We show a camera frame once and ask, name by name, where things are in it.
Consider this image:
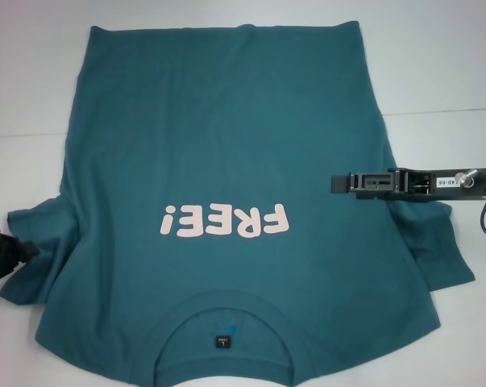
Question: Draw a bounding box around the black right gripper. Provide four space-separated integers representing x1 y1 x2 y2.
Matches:
330 166 486 203

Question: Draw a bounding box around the teal t-shirt with FREE print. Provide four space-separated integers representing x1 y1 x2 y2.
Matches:
0 23 476 387

